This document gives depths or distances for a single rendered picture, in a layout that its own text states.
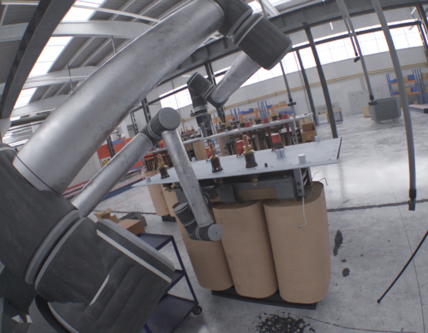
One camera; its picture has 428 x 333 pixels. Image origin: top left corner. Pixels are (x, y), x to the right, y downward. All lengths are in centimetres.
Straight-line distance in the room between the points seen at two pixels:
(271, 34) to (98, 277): 80
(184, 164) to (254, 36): 85
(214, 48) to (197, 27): 1025
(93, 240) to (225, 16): 72
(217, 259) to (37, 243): 186
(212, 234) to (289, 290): 86
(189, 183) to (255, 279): 104
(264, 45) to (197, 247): 174
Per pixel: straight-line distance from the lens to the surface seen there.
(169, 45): 62
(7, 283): 110
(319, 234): 169
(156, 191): 482
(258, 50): 83
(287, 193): 156
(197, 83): 148
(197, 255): 220
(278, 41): 83
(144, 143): 153
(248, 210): 171
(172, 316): 239
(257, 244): 184
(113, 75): 53
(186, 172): 138
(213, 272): 224
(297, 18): 985
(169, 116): 140
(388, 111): 1363
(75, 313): 45
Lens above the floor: 167
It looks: 9 degrees down
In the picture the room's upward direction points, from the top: 15 degrees counter-clockwise
